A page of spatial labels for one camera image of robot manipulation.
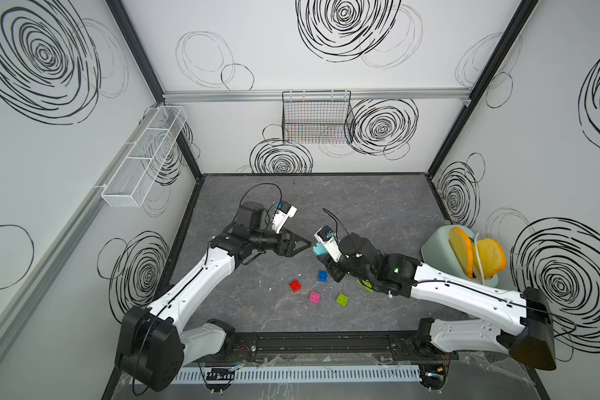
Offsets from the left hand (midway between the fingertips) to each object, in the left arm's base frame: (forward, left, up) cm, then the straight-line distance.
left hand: (303, 242), depth 74 cm
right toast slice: (-3, -54, +1) cm, 54 cm away
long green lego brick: (-17, -14, +13) cm, 26 cm away
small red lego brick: (-6, +2, -20) cm, 21 cm away
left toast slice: (-1, -46, +3) cm, 46 cm away
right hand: (-3, -6, -1) cm, 7 cm away
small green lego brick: (-10, -14, -20) cm, 26 cm away
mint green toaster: (+1, -44, -7) cm, 44 cm away
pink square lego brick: (-10, -4, -20) cm, 22 cm away
